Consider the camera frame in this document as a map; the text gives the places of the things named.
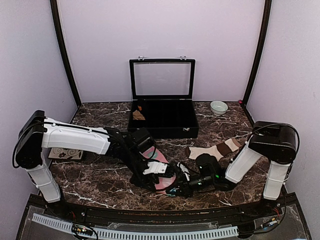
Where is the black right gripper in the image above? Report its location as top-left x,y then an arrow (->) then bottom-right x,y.
168,174 -> 216,199

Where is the pink patterned sock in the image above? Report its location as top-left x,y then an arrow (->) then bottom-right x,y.
142,146 -> 176,196

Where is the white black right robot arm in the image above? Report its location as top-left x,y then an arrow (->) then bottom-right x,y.
170,121 -> 300,217

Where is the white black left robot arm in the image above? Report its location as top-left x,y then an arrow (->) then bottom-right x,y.
12,110 -> 166,218

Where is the beige rolled sock in box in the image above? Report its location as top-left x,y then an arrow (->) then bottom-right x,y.
132,110 -> 146,121

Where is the black compartment storage box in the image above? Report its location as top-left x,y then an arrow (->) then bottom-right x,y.
127,99 -> 199,139

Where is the beige and brown sock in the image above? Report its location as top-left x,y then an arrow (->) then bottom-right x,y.
184,138 -> 242,161

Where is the glass-panel black box lid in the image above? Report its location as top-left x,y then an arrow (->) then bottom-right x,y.
129,57 -> 196,100

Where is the floral square ceramic plate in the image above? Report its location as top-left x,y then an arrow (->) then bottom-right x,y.
48,147 -> 84,161

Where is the small green circuit board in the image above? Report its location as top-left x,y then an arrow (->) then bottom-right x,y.
71,224 -> 93,236

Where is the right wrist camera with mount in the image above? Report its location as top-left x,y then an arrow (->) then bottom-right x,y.
177,162 -> 191,182

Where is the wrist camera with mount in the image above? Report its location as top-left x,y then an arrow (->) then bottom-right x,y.
177,162 -> 191,182
143,161 -> 175,178

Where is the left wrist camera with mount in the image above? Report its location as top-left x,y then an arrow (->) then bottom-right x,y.
143,161 -> 175,178

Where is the white slotted cable duct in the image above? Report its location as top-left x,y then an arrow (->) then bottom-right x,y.
31,213 -> 239,240

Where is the black front rail frame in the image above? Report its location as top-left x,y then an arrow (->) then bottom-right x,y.
16,193 -> 311,240

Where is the black left corner post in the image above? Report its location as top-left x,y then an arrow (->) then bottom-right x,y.
49,0 -> 82,108

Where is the black corner post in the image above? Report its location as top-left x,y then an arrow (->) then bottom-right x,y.
242,0 -> 272,108
49,0 -> 82,108

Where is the black right corner post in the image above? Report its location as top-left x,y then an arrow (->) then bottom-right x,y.
242,0 -> 272,108

